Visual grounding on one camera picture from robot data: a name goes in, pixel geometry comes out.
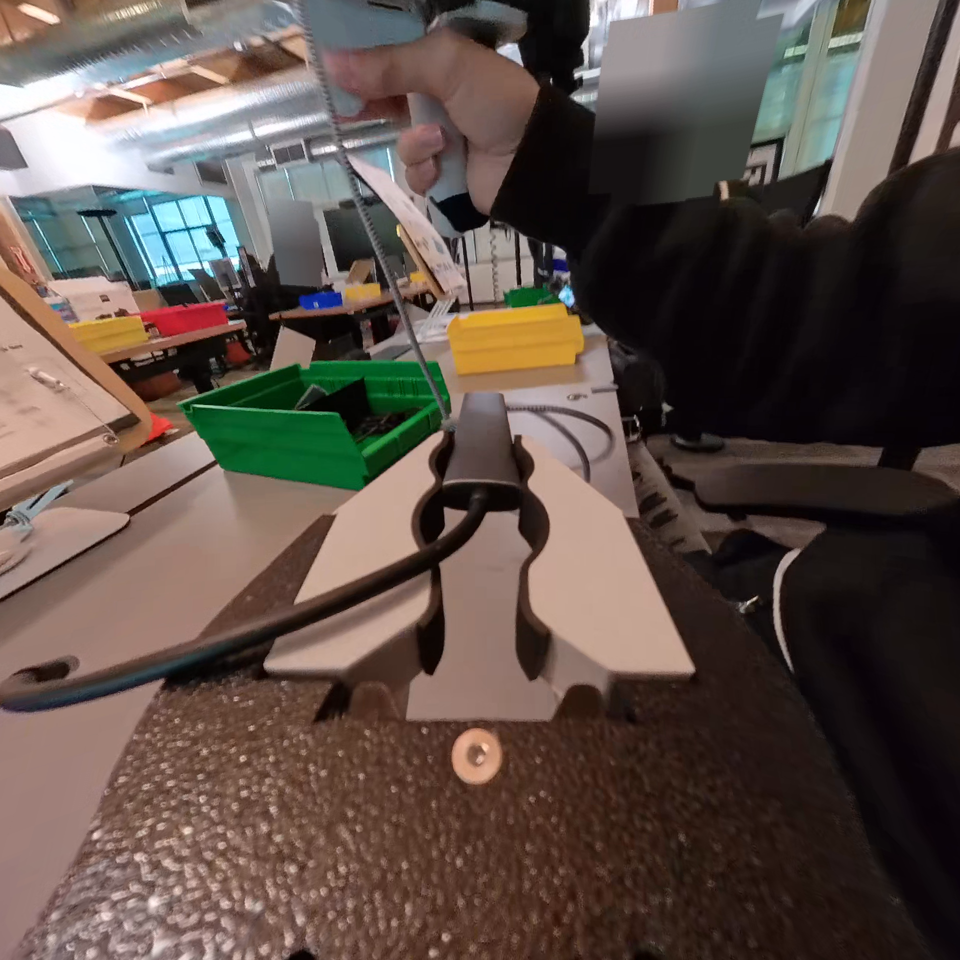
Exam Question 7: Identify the tan panel on clear stand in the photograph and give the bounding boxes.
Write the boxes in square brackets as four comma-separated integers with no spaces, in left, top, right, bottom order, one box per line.
[347,152,471,340]

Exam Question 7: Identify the wooden document stand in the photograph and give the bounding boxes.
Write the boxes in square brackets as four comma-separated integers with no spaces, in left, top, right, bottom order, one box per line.
[0,266,155,601]

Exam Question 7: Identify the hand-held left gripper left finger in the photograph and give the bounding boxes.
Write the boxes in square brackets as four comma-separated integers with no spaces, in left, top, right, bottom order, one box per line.
[262,431,453,720]

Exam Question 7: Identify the person's right forearm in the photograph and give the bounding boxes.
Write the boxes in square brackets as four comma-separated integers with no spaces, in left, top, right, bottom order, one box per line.
[491,81,960,451]

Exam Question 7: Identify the yellow plastic bin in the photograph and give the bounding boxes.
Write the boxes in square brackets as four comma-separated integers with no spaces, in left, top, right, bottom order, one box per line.
[446,303,586,376]
[67,315,150,355]

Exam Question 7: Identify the person's dark clothed body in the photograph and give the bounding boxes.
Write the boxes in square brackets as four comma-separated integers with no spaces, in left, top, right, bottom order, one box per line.
[705,525,960,960]

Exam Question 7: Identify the large green plastic bin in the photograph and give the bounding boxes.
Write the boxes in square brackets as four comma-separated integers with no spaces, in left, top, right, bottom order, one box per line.
[177,360,453,492]

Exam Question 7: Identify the black bin divider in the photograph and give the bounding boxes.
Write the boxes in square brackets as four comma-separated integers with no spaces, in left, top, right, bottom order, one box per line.
[294,377,372,436]

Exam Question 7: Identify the printed instruction sheets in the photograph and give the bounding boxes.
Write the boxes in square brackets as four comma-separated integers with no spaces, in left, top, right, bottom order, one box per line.
[0,298,142,481]

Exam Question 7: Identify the red plastic bin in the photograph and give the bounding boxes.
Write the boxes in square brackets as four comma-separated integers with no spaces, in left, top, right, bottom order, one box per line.
[141,301,230,339]

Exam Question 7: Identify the grey USB hub long cable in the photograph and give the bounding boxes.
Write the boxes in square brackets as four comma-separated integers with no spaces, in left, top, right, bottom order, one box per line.
[0,390,520,714]

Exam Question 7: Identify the grey braided cable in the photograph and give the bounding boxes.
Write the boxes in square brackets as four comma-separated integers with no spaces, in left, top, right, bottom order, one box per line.
[296,0,618,485]

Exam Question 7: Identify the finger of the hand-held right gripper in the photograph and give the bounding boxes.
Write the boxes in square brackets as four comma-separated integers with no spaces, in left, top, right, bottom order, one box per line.
[303,0,430,55]

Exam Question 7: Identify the black monitor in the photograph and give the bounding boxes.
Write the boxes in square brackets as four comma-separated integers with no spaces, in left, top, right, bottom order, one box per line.
[322,202,399,264]

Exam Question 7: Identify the black office chair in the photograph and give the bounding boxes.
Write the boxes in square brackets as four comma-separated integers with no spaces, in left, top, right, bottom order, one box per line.
[671,161,960,526]

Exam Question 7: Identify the background desk wooden top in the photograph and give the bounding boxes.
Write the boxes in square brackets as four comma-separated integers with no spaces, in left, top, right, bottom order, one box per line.
[101,321,249,391]

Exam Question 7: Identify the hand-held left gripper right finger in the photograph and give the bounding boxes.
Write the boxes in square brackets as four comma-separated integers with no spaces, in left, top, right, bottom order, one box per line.
[513,437,698,717]

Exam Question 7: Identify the silver ceiling duct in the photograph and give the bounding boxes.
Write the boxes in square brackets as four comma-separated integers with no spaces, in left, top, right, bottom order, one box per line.
[0,0,301,87]
[97,75,395,170]

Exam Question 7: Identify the person's right hand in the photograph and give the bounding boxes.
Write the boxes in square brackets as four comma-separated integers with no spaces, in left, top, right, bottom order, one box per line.
[321,28,543,217]

